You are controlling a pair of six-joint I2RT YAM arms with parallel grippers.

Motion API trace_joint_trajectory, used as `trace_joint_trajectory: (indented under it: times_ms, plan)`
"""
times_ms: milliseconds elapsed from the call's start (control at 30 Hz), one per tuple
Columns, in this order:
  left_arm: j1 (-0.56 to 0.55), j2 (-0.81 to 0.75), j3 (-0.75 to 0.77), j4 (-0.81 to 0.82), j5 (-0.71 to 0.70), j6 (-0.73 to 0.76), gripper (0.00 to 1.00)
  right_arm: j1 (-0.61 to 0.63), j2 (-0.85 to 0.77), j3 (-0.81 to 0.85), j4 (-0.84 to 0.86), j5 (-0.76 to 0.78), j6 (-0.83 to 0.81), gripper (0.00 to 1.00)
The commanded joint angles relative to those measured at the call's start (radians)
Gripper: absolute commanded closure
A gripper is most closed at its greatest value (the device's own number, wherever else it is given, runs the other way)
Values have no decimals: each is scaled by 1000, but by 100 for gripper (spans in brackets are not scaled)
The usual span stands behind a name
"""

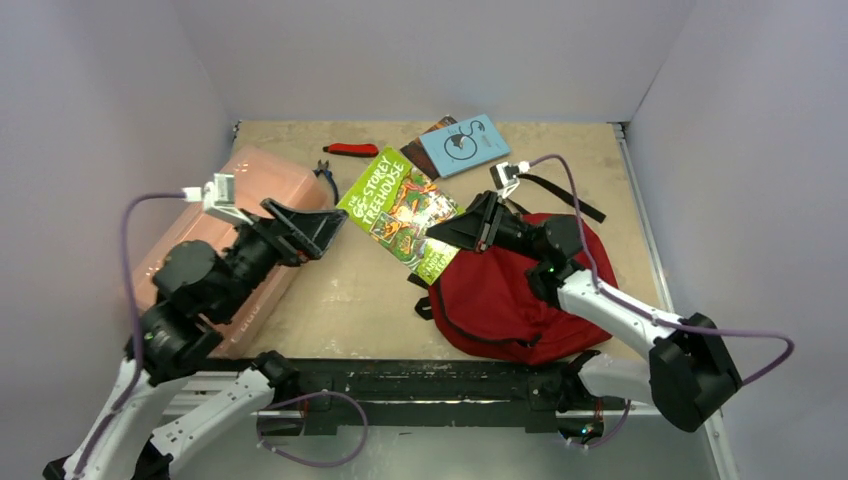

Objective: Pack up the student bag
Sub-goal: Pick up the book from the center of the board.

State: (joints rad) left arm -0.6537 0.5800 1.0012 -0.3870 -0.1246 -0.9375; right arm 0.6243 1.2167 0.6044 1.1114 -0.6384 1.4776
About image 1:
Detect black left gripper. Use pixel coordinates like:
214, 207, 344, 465
215, 196, 349, 319

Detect red student backpack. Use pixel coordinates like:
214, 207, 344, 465
416, 201, 617, 365

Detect green illustrated book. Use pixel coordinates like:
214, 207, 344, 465
338, 147, 464, 285

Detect light blue book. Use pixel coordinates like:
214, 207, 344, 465
420, 114, 512, 178

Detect dark brown book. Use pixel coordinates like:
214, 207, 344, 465
400, 115, 457, 180

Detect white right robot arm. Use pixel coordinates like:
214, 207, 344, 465
426, 191, 746, 432

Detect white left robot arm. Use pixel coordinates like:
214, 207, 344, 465
42, 198, 348, 479

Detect pink translucent plastic storage box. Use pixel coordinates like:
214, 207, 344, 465
129, 145, 331, 359

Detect red utility knife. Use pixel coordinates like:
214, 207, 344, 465
322, 143, 379, 158

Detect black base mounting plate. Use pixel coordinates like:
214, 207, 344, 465
165, 356, 690, 437

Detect blue handled pliers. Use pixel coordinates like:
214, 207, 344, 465
313, 160, 340, 205

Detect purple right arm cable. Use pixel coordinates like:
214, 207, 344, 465
526, 154, 796, 451

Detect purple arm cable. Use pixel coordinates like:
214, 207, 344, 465
69, 192, 370, 478
526, 154, 796, 451

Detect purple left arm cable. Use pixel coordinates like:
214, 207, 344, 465
69, 192, 370, 478

